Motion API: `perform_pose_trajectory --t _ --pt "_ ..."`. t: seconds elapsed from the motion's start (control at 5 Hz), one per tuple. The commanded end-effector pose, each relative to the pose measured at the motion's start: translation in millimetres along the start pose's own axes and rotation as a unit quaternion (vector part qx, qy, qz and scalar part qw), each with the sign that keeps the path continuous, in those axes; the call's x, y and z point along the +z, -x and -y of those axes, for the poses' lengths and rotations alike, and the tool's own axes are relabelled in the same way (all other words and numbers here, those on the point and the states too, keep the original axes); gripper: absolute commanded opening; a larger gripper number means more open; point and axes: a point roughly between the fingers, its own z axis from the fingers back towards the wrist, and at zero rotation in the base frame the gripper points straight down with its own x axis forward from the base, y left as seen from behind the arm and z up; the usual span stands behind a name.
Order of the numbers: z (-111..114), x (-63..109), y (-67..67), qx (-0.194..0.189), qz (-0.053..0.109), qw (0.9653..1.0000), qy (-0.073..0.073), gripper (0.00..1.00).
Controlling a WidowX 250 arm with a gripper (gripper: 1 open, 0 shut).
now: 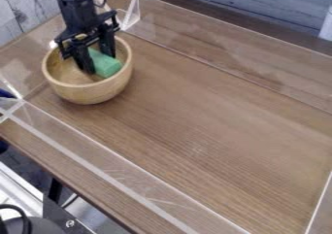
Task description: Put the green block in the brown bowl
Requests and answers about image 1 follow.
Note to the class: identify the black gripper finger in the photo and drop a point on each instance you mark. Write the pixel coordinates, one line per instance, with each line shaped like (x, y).
(107, 40)
(81, 58)

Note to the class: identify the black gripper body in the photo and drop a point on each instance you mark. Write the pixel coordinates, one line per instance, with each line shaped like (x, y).
(83, 22)

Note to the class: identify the green rectangular block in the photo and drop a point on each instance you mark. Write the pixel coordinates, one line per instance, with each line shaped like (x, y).
(107, 66)

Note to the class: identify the brown wooden bowl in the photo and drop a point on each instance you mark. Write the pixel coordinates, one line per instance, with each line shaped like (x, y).
(80, 88)

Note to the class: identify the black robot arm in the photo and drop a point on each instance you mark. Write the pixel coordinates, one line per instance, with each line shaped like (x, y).
(87, 28)

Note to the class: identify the black table leg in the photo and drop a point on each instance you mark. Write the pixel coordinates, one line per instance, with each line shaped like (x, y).
(55, 191)

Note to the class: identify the clear acrylic front barrier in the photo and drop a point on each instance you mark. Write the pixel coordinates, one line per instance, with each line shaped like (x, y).
(144, 165)

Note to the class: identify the clear acrylic corner bracket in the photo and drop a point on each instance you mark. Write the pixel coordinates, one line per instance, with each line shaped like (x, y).
(127, 17)

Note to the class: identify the black metal bracket with screw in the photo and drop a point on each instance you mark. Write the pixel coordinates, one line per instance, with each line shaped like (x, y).
(63, 218)

